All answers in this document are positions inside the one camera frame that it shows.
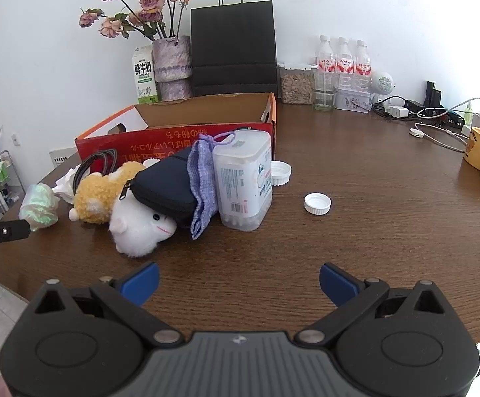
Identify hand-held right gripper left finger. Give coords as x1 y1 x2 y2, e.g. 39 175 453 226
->
27 261 185 348

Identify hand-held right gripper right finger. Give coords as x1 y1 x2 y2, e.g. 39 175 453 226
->
295 262 456 348

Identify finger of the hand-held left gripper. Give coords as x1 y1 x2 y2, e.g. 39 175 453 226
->
0 219 31 249

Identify iridescent plastic packet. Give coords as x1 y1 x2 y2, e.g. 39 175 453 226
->
19 182 61 231

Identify yellow white plush toy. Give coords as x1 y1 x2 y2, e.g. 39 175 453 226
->
68 161 178 257

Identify white tissue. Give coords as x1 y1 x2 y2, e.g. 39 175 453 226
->
52 164 84 205

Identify small white plastic lid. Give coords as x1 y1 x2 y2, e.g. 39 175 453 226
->
304 193 332 216

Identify navy zipper pouch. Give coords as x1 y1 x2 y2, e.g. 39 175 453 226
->
130 147 199 228

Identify black braided cable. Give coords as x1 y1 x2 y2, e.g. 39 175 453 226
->
72 151 118 199

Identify purple drawstring cloth pouch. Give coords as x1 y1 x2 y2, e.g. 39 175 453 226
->
187 132 236 240

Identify wide white plastic lid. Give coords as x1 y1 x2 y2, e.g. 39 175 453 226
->
270 160 292 186

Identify orange red cardboard box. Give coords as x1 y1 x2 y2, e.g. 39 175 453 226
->
74 92 277 174

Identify white printed tin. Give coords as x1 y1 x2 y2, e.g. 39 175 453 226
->
334 88 373 112

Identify empty drinking glass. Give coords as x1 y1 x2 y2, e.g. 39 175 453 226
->
313 66 336 111

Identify clear seed jar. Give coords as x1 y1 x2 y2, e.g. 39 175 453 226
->
278 63 318 105

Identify white round speaker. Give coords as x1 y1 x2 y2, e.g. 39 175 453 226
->
370 71 395 104

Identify white green milk carton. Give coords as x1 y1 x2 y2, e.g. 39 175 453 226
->
131 45 159 104

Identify black upright device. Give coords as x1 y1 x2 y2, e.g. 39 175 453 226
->
425 80 443 108

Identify purple mottled vase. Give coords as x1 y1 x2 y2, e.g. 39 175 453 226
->
152 36 194 101

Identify red label water bottle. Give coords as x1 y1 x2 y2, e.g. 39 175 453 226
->
317 35 335 92
336 37 354 89
353 40 371 89

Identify black paper bag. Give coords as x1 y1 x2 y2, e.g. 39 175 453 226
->
190 0 279 98

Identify dried pink roses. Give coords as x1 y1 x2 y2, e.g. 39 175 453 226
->
78 0 194 42

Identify white wall vent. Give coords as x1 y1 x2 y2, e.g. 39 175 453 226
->
50 148 79 169

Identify white puck charging cable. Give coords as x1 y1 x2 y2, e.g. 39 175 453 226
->
409 122 470 152

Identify black cable bundle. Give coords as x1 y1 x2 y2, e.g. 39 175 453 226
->
372 96 466 124

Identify white charger with cable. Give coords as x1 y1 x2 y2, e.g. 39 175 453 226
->
447 97 480 132

